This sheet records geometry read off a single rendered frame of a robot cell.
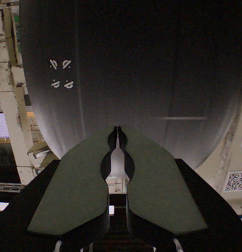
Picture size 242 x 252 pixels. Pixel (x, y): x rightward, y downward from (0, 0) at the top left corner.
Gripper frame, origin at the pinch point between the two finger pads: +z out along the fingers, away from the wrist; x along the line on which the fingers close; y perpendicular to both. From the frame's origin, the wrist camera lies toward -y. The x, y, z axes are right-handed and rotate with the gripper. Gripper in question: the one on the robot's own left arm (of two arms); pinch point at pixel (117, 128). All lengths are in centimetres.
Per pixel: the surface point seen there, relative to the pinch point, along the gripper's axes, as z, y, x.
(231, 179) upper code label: 25, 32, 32
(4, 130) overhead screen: 305, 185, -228
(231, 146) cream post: 26.2, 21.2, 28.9
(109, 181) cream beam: 48, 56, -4
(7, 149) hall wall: 866, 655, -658
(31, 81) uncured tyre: 10.9, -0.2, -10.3
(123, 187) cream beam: 48, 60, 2
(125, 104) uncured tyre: 8.1, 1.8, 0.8
